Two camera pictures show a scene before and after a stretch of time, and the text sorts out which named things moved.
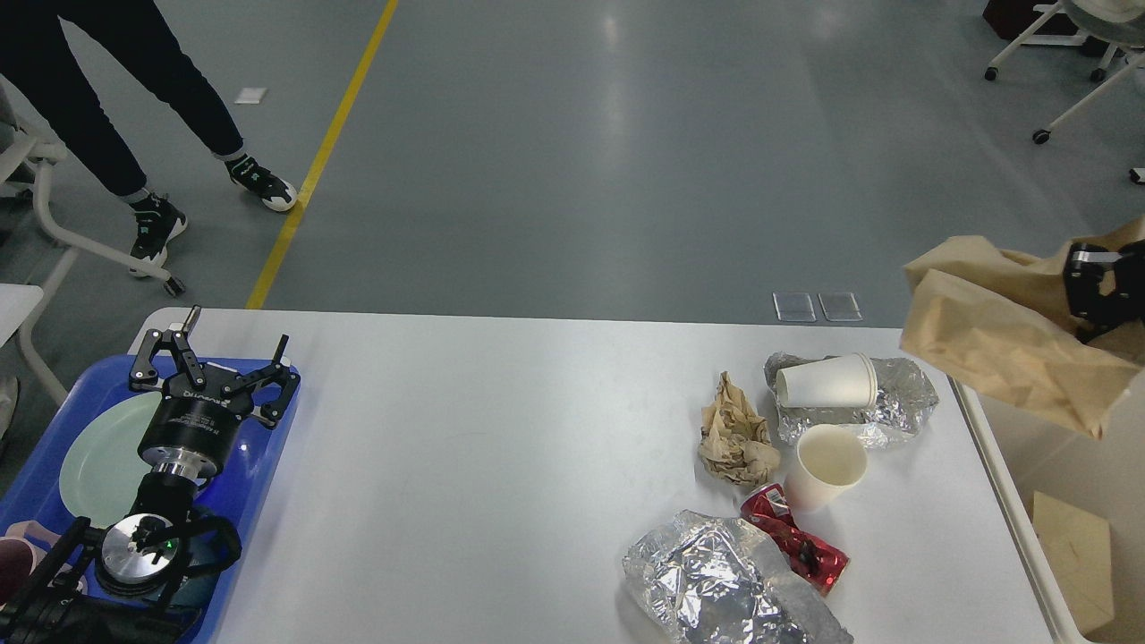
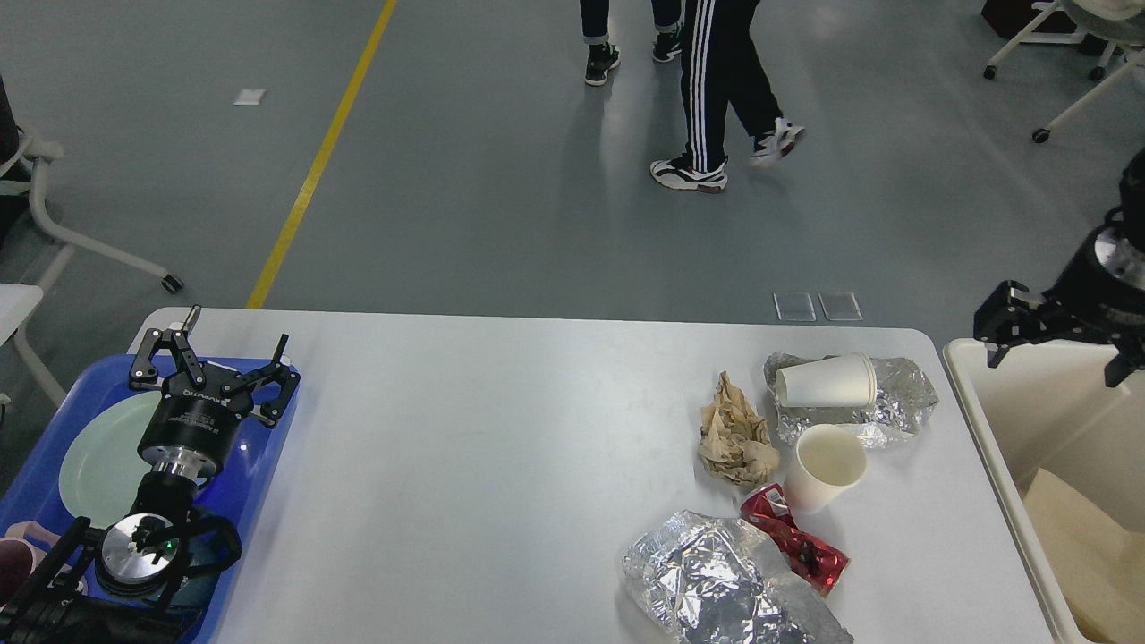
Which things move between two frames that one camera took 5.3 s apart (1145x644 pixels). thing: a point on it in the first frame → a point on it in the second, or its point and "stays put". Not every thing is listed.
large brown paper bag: [1005, 318] → [1098, 565]
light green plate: [103, 472] stays put
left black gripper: [192, 431] stays put
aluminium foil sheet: [724, 580] stays put
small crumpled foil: [906, 399] stays put
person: [36, 44] → [669, 18]
